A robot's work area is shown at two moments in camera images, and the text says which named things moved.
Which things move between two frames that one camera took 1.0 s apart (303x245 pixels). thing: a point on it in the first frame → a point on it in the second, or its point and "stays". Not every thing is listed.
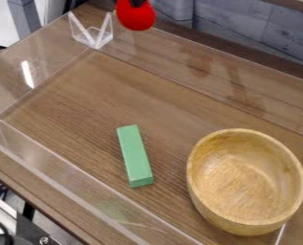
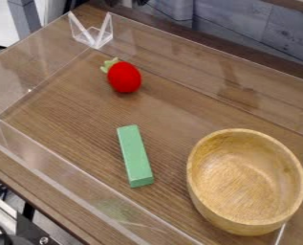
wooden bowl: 245,182 stays
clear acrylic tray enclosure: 165,138 stays
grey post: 25,17 stays
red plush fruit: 136,18 → 123,75
